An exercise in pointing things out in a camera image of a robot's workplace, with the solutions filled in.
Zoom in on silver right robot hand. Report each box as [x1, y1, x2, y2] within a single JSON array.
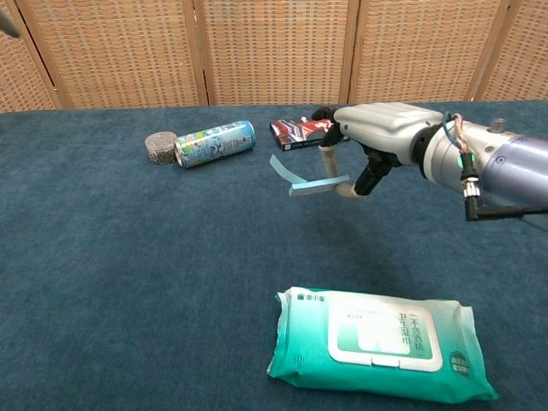
[[311, 102, 444, 201]]

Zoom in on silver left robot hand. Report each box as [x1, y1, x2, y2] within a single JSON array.
[[0, 8, 21, 39]]

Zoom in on black red card box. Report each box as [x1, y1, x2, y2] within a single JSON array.
[[269, 114, 351, 152]]

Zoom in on wicker folding screen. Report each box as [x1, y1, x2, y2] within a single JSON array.
[[0, 0, 548, 114]]

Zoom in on blue green beverage can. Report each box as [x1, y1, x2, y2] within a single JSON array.
[[173, 120, 257, 170]]

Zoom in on small clear jar dark contents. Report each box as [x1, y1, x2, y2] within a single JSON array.
[[144, 132, 178, 165]]

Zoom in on green wet wipes pack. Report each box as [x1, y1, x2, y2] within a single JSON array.
[[265, 286, 500, 402]]

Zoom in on teal table cloth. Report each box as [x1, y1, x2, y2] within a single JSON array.
[[0, 98, 548, 411]]

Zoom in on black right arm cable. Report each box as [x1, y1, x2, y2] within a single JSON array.
[[456, 152, 548, 223]]

